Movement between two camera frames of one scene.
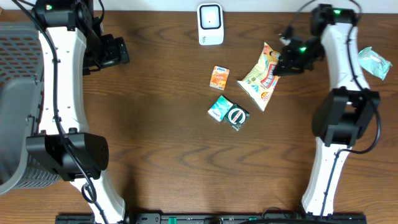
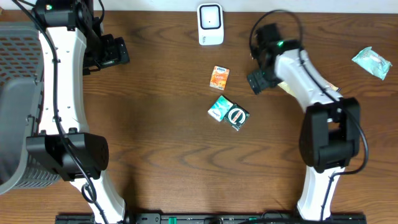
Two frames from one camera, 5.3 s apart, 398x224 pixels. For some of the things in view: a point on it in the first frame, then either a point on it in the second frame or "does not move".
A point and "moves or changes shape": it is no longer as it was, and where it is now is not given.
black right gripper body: (305, 54) -> (263, 76)
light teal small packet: (220, 107) does not move
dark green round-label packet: (236, 116) does not move
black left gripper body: (104, 50) does not move
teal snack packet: (372, 62) does not move
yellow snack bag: (259, 82) moves or changes shape
